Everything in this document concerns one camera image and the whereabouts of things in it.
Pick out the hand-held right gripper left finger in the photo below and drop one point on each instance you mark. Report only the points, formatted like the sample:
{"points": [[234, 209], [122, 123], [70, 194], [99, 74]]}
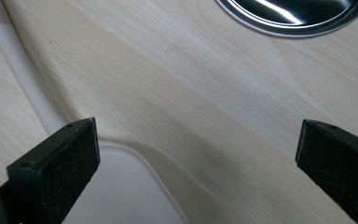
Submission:
{"points": [[59, 168]]}

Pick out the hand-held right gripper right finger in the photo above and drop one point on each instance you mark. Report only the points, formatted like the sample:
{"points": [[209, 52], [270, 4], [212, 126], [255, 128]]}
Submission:
{"points": [[338, 165]]}

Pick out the round stainless steel plate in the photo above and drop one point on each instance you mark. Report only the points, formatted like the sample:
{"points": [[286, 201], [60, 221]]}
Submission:
{"points": [[292, 14]]}

